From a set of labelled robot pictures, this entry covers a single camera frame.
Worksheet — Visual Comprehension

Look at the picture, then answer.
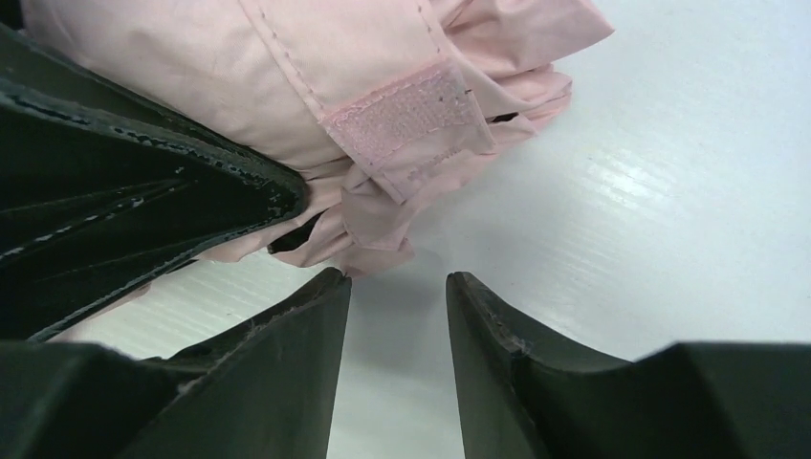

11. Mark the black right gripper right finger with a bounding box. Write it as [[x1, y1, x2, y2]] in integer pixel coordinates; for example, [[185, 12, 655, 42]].
[[446, 273, 810, 458]]

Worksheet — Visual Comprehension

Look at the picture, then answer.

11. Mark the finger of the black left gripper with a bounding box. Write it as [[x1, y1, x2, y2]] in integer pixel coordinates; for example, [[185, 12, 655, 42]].
[[1, 27, 308, 341]]

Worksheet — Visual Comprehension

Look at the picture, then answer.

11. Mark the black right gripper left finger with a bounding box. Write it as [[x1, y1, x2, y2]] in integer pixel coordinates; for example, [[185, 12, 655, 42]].
[[1, 268, 352, 458]]

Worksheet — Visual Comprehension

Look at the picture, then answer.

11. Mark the pink folding umbrella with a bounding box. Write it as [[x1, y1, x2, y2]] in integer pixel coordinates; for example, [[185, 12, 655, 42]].
[[18, 0, 616, 343]]

